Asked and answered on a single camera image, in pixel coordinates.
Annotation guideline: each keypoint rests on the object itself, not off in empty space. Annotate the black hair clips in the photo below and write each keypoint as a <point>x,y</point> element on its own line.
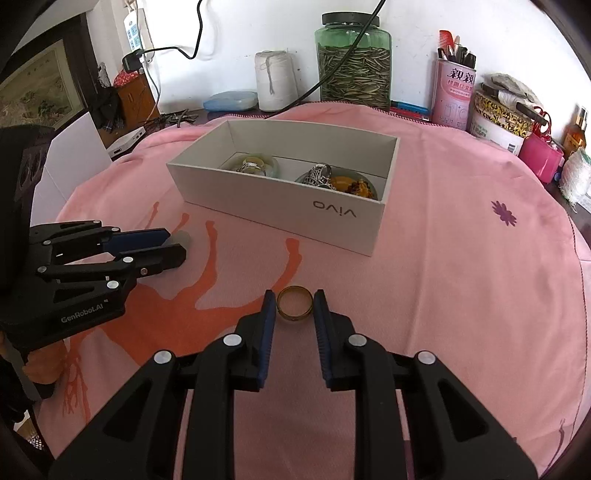
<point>178,117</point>

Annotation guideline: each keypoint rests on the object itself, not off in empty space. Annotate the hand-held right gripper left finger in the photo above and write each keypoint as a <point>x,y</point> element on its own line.
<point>268,332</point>

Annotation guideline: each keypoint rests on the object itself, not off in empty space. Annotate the green glass jar of seeds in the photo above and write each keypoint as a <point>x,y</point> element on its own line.
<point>353,69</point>

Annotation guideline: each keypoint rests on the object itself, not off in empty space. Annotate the amber perfume bottle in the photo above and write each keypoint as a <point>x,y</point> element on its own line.
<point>576,134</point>

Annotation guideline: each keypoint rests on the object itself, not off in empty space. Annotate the pale grey stone piece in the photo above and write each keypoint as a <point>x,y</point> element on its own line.
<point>181,239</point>

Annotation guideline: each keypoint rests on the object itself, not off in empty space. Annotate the dark cloth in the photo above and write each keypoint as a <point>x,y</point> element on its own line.
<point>107,106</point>

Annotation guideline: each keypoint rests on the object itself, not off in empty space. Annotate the white cardboard box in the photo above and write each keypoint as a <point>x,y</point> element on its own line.
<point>277,207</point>

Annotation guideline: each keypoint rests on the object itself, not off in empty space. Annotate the blue and red flat comb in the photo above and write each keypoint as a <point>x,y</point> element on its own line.
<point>410,110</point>

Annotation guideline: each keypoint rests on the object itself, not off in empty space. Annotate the pale green jade bangle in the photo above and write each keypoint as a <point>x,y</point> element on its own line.
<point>273,167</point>
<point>369,182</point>

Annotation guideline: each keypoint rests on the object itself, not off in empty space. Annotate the framed landscape picture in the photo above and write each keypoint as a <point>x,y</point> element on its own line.
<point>37,87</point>

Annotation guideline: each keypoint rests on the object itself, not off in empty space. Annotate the amber pendant with beads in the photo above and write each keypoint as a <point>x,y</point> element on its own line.
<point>353,185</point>

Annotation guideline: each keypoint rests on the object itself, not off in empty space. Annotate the white board panel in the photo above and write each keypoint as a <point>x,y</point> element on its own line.
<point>69,157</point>

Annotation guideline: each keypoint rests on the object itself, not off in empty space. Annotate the pink canister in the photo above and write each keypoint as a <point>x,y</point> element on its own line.
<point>455,97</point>

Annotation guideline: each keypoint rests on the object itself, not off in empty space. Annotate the pink plastic box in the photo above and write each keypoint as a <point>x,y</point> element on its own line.
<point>540,159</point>

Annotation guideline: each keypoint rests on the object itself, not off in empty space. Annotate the pink cloth with orange print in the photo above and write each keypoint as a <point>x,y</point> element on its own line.
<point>438,277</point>

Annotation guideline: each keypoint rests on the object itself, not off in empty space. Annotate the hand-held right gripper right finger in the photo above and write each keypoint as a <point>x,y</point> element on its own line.
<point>323,332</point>

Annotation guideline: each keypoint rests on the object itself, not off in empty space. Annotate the brown wooden cabinet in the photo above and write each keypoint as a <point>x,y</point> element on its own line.
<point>138,101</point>

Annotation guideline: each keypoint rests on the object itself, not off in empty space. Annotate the large white thread spool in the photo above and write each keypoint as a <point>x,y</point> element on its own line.
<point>276,78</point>

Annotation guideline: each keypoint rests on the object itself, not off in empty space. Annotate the white power strip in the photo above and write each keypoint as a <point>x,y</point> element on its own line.
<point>135,27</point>

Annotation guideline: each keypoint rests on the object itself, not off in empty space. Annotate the black pens and combs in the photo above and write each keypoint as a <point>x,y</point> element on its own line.
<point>465,53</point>

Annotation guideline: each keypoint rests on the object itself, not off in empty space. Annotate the grey cloth bundle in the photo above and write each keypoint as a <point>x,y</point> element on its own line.
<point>510,87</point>

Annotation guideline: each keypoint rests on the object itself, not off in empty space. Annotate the floral round tin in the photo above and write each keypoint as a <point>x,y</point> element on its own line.
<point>501,124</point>

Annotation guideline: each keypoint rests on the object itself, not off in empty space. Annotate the person's left hand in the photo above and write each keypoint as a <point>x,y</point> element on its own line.
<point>44,364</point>

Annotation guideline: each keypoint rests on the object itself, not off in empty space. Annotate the black power plug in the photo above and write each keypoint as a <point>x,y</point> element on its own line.
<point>136,61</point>

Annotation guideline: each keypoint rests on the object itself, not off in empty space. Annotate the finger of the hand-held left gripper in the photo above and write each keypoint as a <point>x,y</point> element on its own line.
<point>138,240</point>
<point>161,259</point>

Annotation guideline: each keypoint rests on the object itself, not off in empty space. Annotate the small white device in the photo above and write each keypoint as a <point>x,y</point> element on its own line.
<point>127,141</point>

